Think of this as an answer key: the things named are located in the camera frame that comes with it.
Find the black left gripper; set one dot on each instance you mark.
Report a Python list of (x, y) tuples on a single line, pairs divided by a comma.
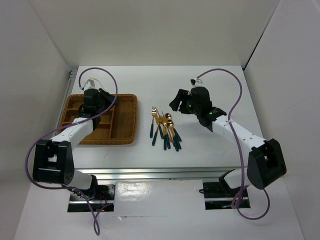
[(109, 98)]

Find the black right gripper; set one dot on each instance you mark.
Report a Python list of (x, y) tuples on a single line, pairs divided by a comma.
[(181, 96)]

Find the gold fork green handle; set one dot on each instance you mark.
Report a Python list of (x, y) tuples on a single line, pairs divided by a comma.
[(154, 114), (155, 135)]

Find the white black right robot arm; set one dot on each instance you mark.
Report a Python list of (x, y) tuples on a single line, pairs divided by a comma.
[(263, 159)]

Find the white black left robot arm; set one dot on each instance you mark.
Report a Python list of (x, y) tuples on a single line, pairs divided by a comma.
[(53, 159)]

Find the wicker cutlery tray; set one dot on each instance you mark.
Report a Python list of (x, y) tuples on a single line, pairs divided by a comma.
[(117, 126)]

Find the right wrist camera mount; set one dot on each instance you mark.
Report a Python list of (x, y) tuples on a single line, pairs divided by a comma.
[(196, 82)]

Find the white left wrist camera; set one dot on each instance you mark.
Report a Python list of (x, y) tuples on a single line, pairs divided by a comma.
[(89, 84)]

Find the gold spoon green handle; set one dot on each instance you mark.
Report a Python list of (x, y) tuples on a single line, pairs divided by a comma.
[(177, 135), (168, 143), (170, 125)]

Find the aluminium frame rail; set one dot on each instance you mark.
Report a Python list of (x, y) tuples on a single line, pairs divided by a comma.
[(171, 173)]

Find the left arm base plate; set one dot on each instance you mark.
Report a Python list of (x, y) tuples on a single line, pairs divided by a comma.
[(102, 200)]

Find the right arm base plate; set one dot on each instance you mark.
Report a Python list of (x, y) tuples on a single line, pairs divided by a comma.
[(216, 198)]

